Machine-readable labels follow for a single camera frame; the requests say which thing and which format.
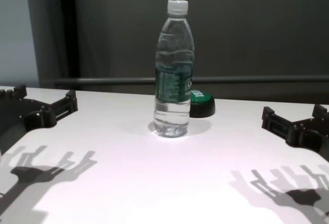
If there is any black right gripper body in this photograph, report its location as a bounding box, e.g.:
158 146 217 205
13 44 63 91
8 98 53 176
285 117 329 162

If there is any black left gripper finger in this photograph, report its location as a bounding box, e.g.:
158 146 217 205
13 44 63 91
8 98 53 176
0 85 28 99
41 89 79 122

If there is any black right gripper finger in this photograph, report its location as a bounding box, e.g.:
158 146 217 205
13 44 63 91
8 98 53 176
312 104 329 123
261 106 296 142

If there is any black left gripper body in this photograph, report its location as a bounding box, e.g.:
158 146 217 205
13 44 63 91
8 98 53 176
0 97 57 155

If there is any green black push button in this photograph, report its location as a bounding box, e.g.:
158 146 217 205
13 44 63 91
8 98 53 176
189 89 216 118

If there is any clear water bottle green label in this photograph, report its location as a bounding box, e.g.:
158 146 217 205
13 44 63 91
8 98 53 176
153 0 195 138

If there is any grey horizontal rail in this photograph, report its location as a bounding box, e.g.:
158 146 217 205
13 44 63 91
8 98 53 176
53 76 329 85

